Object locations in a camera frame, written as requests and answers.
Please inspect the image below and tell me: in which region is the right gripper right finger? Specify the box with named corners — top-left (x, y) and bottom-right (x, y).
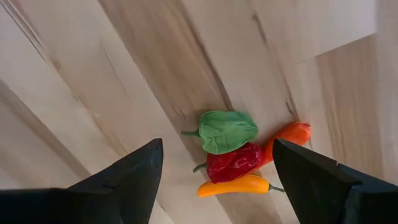
top-left (272, 138), bottom-right (398, 224)

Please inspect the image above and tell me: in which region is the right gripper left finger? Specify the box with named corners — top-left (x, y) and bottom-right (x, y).
top-left (0, 138), bottom-right (164, 224)

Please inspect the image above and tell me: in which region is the red habanero pepper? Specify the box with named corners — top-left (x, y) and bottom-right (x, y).
top-left (192, 142), bottom-right (264, 184)

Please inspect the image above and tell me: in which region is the green habanero pepper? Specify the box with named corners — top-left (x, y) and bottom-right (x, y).
top-left (181, 110), bottom-right (259, 156)

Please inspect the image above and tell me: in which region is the red chili pepper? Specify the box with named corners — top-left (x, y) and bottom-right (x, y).
top-left (253, 121), bottom-right (312, 174)

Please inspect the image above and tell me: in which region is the yellow-orange chili pepper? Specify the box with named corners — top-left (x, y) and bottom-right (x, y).
top-left (197, 174), bottom-right (285, 198)

